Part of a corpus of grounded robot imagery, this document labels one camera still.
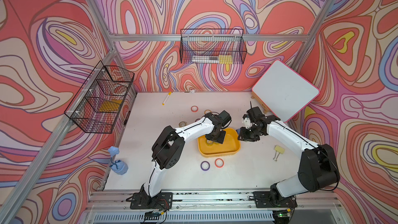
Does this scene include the yellow plastic storage box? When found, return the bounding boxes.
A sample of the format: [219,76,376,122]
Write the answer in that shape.
[198,128,240,158]

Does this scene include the red tape roll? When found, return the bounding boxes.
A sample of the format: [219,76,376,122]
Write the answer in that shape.
[191,105,199,113]
[215,158,224,168]

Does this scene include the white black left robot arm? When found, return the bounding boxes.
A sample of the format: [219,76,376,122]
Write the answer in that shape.
[141,111,232,199]

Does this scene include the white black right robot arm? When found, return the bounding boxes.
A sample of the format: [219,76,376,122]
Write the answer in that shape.
[238,107,341,205]

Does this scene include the purple tape roll near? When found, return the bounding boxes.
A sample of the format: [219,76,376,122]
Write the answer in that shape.
[200,161,210,172]

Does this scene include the yellow binder clip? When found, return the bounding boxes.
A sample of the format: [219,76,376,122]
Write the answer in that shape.
[273,145,285,162]

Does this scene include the white board pink edge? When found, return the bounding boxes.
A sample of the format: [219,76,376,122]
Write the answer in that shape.
[252,61,320,122]

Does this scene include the yellow white marker pen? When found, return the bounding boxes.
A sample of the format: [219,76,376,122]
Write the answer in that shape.
[162,92,172,105]

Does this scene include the items in back basket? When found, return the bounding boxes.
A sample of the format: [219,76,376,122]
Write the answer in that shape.
[191,55,234,64]

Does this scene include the yellow block in left basket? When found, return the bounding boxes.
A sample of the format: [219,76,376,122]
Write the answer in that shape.
[98,100,122,113]

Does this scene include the blue cloth bag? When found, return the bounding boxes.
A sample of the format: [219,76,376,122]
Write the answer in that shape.
[108,146,129,175]

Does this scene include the green circuit board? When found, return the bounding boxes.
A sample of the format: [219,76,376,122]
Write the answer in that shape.
[144,211,164,220]

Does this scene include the black wire basket back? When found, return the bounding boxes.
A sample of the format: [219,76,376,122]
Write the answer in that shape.
[179,27,247,64]

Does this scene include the black wire basket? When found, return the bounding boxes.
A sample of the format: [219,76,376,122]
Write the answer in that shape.
[179,27,247,64]
[64,61,135,134]

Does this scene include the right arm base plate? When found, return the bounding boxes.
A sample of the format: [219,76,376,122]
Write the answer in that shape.
[252,191,297,209]

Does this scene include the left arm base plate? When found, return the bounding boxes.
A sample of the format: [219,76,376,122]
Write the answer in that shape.
[126,191,173,210]

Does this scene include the black wire basket left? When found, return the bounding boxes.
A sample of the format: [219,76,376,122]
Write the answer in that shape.
[64,61,135,134]

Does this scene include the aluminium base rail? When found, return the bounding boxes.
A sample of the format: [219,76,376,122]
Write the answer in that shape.
[78,189,351,224]

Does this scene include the aluminium frame post right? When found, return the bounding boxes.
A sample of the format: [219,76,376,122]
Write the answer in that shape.
[291,0,336,72]

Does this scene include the aluminium frame post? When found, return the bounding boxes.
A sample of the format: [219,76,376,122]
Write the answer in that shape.
[291,0,336,72]
[73,0,137,94]

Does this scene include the aluminium frame post left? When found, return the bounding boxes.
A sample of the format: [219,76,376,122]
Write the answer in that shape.
[73,0,137,94]

